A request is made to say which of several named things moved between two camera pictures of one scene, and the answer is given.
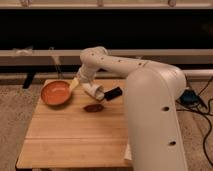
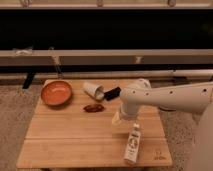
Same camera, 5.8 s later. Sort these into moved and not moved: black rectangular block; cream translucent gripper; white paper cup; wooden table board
Moved: cream translucent gripper
Not moved: wooden table board; black rectangular block; white paper cup
